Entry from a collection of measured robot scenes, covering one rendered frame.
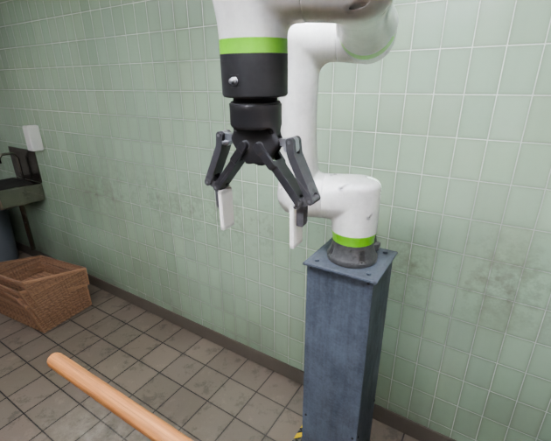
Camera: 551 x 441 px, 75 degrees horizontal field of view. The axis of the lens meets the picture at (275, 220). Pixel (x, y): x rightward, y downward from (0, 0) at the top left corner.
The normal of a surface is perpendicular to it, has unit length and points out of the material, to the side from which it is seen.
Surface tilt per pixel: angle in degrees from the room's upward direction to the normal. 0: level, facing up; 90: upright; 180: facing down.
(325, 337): 90
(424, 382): 90
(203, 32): 90
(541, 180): 90
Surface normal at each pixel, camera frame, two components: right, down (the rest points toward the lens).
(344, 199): -0.29, 0.31
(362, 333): -0.53, 0.31
